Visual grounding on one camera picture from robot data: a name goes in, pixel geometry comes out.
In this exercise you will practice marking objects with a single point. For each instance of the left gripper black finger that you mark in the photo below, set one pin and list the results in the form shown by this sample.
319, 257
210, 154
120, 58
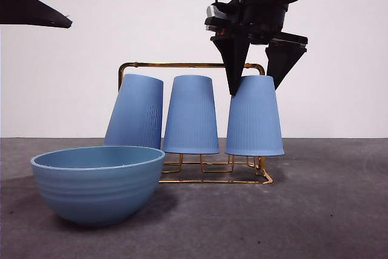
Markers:
27, 10

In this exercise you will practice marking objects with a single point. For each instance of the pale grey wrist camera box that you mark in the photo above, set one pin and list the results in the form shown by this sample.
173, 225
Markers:
216, 11

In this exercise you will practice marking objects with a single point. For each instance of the blue ribbed bowl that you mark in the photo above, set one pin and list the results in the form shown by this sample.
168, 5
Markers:
97, 192

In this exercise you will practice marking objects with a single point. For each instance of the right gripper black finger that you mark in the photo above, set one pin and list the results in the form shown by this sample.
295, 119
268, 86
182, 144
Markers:
235, 59
282, 62

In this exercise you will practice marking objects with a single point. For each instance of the blue ribbed plastic cup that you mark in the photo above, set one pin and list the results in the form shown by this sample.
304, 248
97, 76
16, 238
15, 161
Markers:
191, 113
254, 119
136, 110

